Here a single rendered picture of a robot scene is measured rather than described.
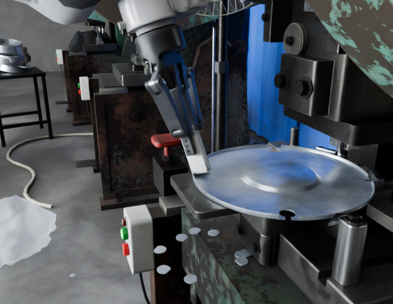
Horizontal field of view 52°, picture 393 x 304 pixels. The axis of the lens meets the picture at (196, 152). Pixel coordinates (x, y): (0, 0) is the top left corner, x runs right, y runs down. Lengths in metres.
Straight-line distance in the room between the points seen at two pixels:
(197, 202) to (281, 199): 0.12
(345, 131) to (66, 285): 1.38
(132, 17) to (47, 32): 6.53
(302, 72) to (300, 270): 0.29
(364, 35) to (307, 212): 0.35
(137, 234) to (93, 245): 1.11
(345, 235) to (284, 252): 0.15
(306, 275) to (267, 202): 0.12
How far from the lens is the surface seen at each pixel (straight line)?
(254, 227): 0.68
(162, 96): 0.61
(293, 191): 0.63
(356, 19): 0.27
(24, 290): 1.80
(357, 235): 0.55
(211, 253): 0.72
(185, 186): 0.64
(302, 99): 0.63
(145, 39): 0.62
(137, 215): 0.88
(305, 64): 0.62
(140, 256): 0.90
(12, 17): 7.15
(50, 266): 1.89
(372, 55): 0.29
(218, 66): 1.52
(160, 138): 0.93
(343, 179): 0.70
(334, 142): 0.73
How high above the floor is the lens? 1.05
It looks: 20 degrees down
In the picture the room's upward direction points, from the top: straight up
